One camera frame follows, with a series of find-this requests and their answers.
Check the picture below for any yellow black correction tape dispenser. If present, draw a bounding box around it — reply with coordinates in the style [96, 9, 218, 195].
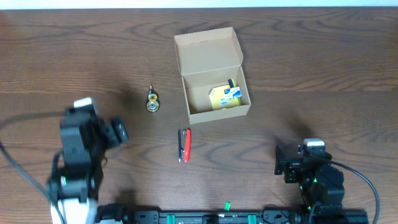
[146, 85, 160, 113]

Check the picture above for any yellow sticky notes pad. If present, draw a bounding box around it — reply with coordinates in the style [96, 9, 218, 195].
[209, 85, 236, 110]

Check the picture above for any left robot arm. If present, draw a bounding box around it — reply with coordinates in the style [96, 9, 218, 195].
[47, 106, 129, 223]

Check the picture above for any black mounting rail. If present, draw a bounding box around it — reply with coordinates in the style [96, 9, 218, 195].
[94, 204, 369, 224]

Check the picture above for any open cardboard box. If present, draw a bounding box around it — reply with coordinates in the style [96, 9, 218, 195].
[174, 27, 251, 124]

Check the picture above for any red stapler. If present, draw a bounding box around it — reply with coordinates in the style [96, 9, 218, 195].
[178, 129, 192, 163]

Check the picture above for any yellow highlighter with black cap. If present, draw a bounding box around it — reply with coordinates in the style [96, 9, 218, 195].
[228, 78, 242, 106]

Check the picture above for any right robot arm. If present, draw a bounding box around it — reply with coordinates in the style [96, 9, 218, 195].
[274, 144, 345, 216]

